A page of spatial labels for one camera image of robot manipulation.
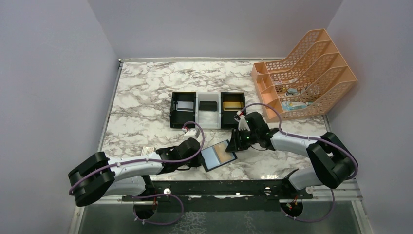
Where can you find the black leather card holder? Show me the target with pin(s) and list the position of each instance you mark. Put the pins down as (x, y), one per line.
(210, 158)

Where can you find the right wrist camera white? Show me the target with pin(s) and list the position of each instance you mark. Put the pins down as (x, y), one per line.
(242, 123)

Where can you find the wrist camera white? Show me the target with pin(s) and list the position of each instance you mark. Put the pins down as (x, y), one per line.
(242, 123)
(191, 133)

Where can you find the gold VIP card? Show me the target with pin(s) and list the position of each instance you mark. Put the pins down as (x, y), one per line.
(233, 105)
(222, 155)

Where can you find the orange plastic file rack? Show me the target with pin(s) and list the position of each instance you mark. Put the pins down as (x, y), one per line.
(308, 82)

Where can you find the silver card in tray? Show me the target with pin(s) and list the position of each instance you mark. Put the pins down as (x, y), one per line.
(184, 106)

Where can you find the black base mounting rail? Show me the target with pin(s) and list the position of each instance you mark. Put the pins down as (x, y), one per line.
(215, 196)

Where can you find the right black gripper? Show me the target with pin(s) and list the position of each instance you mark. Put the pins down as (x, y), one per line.
(234, 141)

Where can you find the black white three-compartment tray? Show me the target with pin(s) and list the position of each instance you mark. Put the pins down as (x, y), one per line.
(206, 119)

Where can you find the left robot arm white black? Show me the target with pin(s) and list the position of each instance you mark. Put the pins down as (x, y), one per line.
(92, 178)

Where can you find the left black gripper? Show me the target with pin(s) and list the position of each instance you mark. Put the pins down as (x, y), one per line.
(197, 159)

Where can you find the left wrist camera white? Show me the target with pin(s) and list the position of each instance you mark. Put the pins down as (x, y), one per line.
(191, 133)

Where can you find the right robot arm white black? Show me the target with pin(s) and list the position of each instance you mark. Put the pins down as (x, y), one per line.
(331, 162)

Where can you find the black card in tray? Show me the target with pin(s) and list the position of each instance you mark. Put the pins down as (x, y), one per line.
(208, 106)

